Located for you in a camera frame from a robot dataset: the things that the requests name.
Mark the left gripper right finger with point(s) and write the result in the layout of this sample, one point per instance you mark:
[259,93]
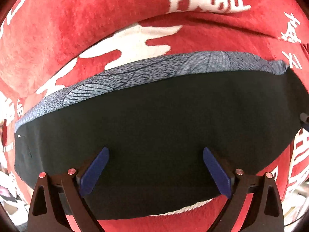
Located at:
[258,193]

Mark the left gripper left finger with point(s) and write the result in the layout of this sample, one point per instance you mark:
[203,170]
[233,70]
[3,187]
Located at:
[54,194]

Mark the black pants grey patterned waistband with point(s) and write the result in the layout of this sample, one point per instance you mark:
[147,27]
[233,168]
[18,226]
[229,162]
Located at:
[156,116]

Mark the red folded blanket white characters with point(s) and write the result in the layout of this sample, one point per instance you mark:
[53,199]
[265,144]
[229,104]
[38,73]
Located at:
[259,132]

